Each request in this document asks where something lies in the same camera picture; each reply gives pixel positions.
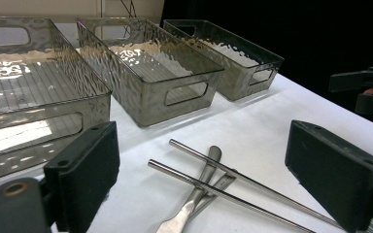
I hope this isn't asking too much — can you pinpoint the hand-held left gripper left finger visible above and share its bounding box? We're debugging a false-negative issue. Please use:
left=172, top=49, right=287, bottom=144
left=43, top=120, right=120, bottom=233

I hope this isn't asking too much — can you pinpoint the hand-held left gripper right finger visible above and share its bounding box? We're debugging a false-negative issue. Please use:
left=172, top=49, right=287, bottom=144
left=285, top=119, right=373, bottom=233

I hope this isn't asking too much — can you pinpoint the metal chopstick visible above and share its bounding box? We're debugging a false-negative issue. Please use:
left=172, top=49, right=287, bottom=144
left=147, top=159, right=316, bottom=233
left=168, top=139, right=343, bottom=229

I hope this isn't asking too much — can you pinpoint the clear grey plastic bin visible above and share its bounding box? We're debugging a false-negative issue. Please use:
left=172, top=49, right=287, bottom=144
left=0, top=16, right=113, bottom=185
left=162, top=18, right=286, bottom=102
left=76, top=17, right=225, bottom=128

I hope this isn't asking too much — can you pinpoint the metal fork and knife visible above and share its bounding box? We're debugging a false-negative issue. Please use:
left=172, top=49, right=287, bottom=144
left=155, top=145, right=222, bottom=233

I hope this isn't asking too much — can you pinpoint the black cable bundle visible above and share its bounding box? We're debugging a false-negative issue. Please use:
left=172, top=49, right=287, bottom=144
left=119, top=0, right=138, bottom=19

